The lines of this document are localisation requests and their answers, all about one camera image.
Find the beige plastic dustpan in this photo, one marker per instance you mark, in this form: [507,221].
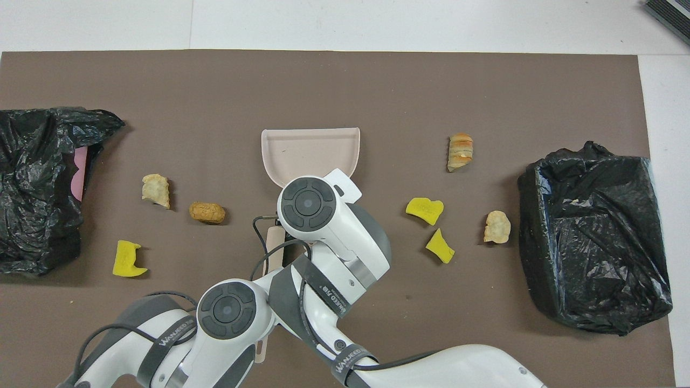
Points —
[307,151]

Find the large yellow sponge piece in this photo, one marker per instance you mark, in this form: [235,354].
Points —
[426,210]

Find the beige hand brush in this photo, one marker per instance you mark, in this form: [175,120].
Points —
[275,240]

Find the small yellow sponge piece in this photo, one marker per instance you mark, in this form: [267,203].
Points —
[440,247]

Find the striped croissant toy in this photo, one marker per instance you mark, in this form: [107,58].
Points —
[460,152]

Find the brown bread roll toy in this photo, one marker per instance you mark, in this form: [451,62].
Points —
[207,213]

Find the pale dumpling toy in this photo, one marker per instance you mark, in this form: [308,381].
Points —
[497,227]

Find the ridged pastry piece toy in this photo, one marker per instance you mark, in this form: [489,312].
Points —
[156,189]

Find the notched yellow sponge piece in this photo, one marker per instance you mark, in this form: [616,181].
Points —
[126,260]

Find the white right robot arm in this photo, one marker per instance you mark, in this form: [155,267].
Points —
[334,226]

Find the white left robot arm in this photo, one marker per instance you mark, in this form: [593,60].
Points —
[215,334]

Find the black bag lined bin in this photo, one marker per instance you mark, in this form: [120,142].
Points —
[593,237]

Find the black bag over pink bin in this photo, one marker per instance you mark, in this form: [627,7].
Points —
[38,178]

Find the brown table mat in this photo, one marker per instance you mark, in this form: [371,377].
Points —
[323,86]

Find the grey ribbed device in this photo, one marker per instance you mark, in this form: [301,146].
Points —
[671,16]

